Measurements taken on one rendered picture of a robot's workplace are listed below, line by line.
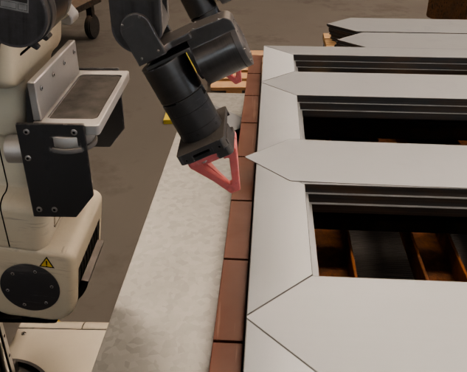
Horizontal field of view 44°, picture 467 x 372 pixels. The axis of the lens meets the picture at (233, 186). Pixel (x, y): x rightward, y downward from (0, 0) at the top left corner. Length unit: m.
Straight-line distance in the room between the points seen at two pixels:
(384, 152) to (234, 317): 0.53
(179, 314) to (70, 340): 0.62
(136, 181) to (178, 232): 1.63
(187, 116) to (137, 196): 2.04
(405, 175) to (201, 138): 0.51
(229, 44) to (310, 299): 0.35
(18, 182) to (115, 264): 1.33
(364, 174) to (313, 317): 0.41
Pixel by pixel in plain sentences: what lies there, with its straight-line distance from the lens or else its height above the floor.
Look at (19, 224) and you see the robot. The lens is 1.02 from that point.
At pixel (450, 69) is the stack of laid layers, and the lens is 1.86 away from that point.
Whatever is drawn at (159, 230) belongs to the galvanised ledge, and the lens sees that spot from 1.27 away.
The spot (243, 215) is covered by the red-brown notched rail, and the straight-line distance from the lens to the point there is 1.03.
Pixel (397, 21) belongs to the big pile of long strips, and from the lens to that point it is 2.29.
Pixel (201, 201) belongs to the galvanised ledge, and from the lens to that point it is 1.36.
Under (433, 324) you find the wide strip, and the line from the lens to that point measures 0.80.
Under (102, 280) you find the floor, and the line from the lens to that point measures 2.25.
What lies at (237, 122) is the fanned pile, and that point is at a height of 0.72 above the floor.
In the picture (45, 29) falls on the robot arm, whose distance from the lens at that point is 0.69.
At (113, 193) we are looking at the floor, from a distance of 2.78.
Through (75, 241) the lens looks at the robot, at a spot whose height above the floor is 0.80.
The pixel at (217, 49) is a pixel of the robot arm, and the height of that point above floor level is 1.19.
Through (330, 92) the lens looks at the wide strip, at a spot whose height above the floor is 0.87.
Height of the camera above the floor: 1.38
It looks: 30 degrees down
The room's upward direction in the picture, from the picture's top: straight up
